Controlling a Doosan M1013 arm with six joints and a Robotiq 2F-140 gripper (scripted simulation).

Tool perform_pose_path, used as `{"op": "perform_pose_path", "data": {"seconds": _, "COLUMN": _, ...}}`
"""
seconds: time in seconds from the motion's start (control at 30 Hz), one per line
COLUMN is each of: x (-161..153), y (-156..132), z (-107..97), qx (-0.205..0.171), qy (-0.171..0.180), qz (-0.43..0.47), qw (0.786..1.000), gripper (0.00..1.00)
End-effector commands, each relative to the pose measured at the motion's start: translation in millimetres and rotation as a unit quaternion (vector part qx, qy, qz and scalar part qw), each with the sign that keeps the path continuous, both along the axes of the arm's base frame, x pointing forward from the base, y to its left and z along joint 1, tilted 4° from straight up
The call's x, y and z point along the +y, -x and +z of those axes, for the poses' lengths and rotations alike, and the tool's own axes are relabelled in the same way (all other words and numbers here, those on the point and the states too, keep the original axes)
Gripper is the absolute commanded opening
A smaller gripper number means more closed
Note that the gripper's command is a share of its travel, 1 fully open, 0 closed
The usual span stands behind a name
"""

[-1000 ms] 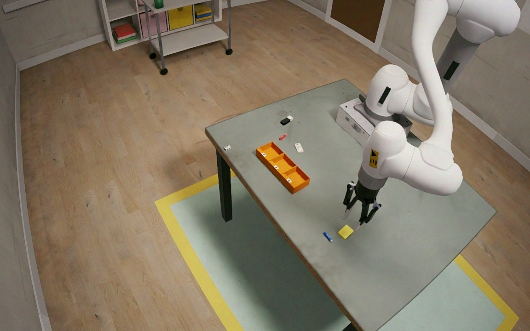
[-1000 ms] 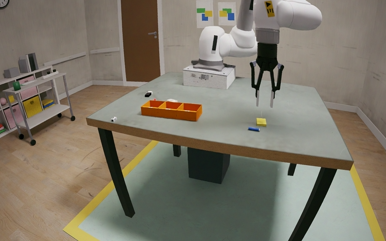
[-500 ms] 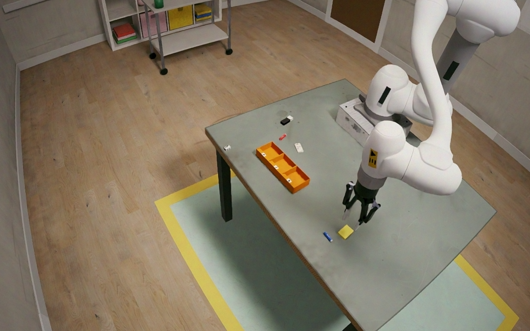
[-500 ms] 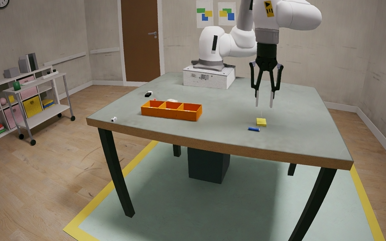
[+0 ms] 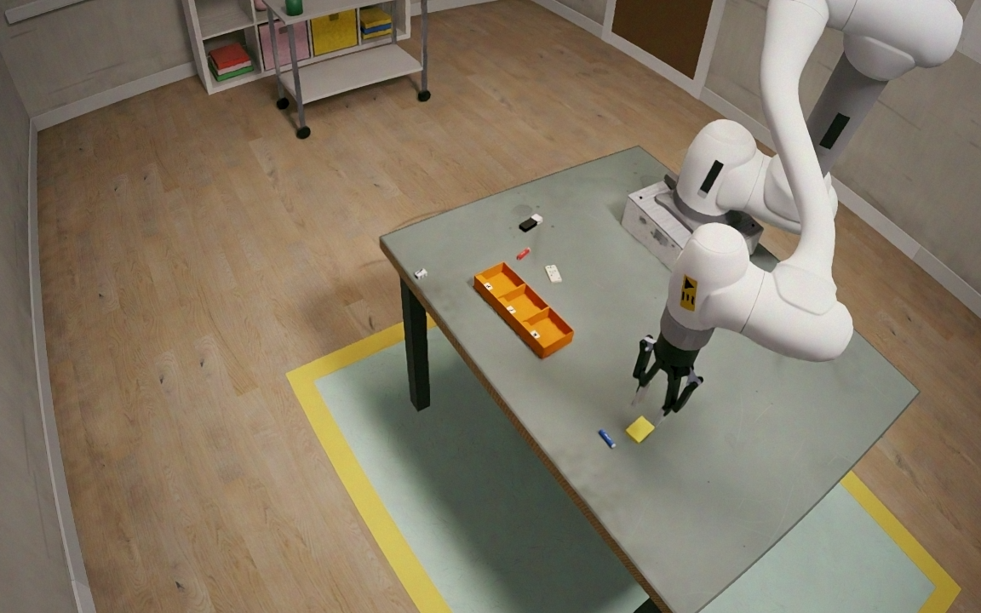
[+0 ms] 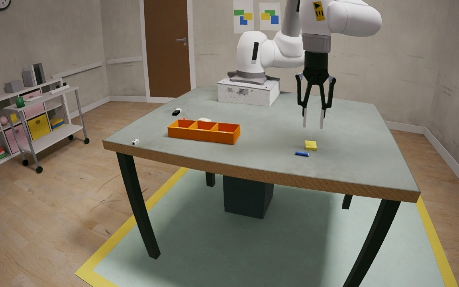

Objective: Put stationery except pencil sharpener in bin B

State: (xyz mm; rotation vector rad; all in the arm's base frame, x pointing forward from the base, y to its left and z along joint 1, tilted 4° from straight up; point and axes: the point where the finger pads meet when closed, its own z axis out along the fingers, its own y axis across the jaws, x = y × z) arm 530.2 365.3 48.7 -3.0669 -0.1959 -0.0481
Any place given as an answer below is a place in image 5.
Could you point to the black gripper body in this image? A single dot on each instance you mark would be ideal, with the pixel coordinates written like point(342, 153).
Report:
point(672, 355)

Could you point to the black and white eraser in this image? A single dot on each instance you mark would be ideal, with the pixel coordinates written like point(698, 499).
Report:
point(530, 223)

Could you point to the orange three-compartment tray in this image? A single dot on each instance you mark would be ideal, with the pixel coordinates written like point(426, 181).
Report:
point(518, 304)

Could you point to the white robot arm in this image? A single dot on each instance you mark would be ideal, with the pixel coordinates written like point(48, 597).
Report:
point(792, 310)

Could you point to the blue battery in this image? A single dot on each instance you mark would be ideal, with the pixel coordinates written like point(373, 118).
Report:
point(607, 438)

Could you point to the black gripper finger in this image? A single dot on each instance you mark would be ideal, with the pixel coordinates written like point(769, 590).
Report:
point(640, 368)
point(672, 393)

